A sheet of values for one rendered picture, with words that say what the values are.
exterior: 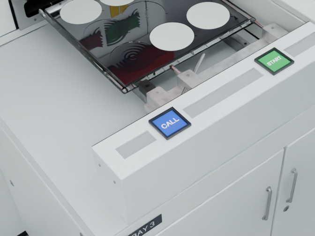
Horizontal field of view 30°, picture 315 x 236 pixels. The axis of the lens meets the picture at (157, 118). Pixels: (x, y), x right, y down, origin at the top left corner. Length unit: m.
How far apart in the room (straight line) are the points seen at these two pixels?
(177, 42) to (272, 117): 0.28
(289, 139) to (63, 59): 0.56
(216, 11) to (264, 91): 0.34
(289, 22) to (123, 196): 0.57
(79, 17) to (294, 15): 0.49
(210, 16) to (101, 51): 0.27
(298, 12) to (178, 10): 0.28
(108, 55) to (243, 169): 0.38
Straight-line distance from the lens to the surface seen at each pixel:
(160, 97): 1.18
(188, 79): 1.22
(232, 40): 1.41
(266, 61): 1.18
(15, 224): 1.99
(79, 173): 1.19
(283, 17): 1.36
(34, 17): 1.51
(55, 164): 1.21
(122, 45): 1.33
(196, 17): 1.39
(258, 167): 1.31
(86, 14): 1.43
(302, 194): 1.60
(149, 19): 1.39
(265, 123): 1.20
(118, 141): 1.04
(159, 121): 1.06
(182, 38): 1.33
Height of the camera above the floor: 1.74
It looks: 47 degrees down
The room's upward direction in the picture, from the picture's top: 4 degrees counter-clockwise
